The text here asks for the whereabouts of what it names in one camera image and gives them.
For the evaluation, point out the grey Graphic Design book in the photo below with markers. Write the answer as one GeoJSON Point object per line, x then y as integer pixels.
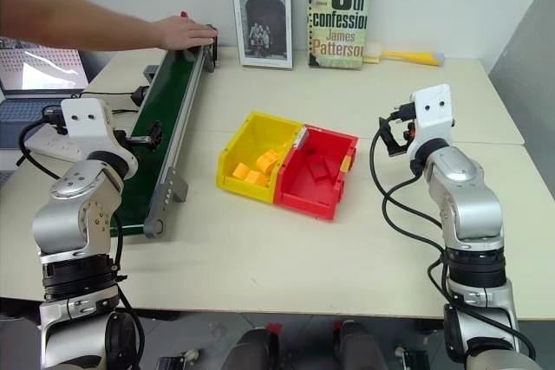
{"type": "Point", "coordinates": [262, 19]}

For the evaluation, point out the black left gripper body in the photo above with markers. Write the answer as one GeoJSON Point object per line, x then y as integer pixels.
{"type": "Point", "coordinates": [122, 137]}

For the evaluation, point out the dark rounded shape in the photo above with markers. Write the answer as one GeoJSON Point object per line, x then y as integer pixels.
{"type": "Point", "coordinates": [249, 350]}
{"type": "Point", "coordinates": [360, 346]}

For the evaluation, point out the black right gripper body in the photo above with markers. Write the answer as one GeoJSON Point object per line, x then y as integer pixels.
{"type": "Point", "coordinates": [406, 121]}

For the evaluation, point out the small red block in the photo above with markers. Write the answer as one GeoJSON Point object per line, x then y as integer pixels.
{"type": "Point", "coordinates": [184, 14]}

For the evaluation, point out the yellow brush with white head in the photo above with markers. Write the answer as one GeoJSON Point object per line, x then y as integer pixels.
{"type": "Point", "coordinates": [407, 57]}

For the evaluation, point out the green conveyor belt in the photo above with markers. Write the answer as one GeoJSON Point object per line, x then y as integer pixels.
{"type": "Point", "coordinates": [167, 97]}

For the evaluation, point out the small yellow block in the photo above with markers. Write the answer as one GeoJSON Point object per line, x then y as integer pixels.
{"type": "Point", "coordinates": [256, 178]}
{"type": "Point", "coordinates": [239, 170]}

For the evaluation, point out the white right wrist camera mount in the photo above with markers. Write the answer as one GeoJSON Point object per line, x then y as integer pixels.
{"type": "Point", "coordinates": [433, 114]}

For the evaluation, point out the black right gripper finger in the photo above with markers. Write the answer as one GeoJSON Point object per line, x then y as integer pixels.
{"type": "Point", "coordinates": [385, 129]}
{"type": "Point", "coordinates": [398, 150]}

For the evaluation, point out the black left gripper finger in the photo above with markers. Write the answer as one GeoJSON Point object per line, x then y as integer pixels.
{"type": "Point", "coordinates": [154, 143]}
{"type": "Point", "coordinates": [155, 128]}

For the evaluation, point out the ridged yellow block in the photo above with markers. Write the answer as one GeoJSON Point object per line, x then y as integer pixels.
{"type": "Point", "coordinates": [267, 160]}

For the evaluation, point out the person's bare forearm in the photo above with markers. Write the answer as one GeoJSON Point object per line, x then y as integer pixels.
{"type": "Point", "coordinates": [65, 19]}

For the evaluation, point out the white power strip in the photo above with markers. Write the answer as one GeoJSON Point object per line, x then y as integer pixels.
{"type": "Point", "coordinates": [52, 144]}

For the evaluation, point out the red plastic bin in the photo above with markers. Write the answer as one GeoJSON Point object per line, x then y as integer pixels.
{"type": "Point", "coordinates": [312, 188]}

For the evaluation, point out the open laptop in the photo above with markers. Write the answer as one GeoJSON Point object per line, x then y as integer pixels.
{"type": "Point", "coordinates": [39, 71]}

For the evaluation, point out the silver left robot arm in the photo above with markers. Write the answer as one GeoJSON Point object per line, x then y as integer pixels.
{"type": "Point", "coordinates": [73, 222]}

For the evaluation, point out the flat red block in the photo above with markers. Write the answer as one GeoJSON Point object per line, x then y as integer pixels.
{"type": "Point", "coordinates": [317, 169]}

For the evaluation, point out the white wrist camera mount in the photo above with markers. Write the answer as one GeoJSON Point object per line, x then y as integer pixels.
{"type": "Point", "coordinates": [84, 121]}
{"type": "Point", "coordinates": [433, 114]}

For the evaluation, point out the yellow plastic bin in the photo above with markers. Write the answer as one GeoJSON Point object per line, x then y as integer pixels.
{"type": "Point", "coordinates": [256, 144]}

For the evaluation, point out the person's bare hand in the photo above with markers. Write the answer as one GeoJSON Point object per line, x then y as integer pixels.
{"type": "Point", "coordinates": [186, 34]}

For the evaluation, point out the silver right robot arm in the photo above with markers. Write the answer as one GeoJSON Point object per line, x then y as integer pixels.
{"type": "Point", "coordinates": [472, 209]}

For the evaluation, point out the grey partition panel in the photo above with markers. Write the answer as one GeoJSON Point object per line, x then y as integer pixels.
{"type": "Point", "coordinates": [524, 97]}

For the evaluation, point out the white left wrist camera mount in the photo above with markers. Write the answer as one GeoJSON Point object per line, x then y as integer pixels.
{"type": "Point", "coordinates": [84, 121]}

